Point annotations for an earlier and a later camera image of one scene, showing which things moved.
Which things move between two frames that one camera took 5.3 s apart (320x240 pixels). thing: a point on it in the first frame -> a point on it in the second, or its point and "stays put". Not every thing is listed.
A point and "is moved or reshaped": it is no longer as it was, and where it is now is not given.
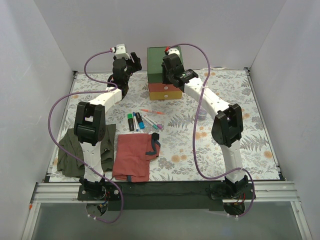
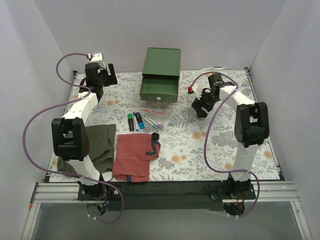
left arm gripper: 135,63 -> 109,76
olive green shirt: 68,166 stays put
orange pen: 152,111 stays put
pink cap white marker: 159,126 stays put
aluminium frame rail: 67,193 stays put
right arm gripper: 165,69 -> 203,103
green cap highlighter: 131,122 stays put
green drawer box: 155,55 is moved or reshaped
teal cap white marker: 150,122 stays put
